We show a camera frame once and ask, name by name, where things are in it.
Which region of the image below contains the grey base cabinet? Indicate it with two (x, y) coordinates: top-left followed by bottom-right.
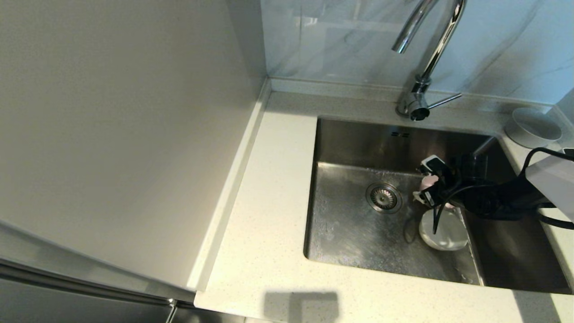
(173, 301), (247, 323)

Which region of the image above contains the pink bowl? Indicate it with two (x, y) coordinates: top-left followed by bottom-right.
(420, 174), (457, 210)

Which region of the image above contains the black camera cable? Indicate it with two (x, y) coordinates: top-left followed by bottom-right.
(430, 147), (574, 235)

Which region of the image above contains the chrome gooseneck faucet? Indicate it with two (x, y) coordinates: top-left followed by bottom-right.
(391, 0), (467, 122)

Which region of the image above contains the round metal drain strainer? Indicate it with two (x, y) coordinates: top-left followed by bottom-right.
(365, 182), (403, 214)

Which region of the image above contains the tall cabinet unit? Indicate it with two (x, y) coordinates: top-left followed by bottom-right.
(0, 0), (272, 323)

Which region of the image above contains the white bowl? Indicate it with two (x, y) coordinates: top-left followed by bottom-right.
(419, 207), (469, 251)

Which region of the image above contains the stainless steel sink basin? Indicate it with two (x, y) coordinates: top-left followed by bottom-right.
(304, 117), (573, 295)

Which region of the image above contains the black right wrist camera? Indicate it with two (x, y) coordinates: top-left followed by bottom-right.
(422, 188), (444, 208)

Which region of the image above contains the pale grey bowl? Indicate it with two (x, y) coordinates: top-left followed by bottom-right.
(504, 107), (563, 149)

